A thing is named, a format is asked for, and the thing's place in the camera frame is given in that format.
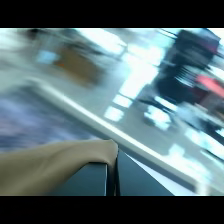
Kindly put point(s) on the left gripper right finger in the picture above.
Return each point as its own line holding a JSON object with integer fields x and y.
{"x": 135, "y": 181}

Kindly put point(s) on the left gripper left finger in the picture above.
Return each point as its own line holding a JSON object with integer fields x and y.
{"x": 86, "y": 181}

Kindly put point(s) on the brown pants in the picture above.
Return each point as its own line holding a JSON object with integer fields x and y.
{"x": 46, "y": 166}

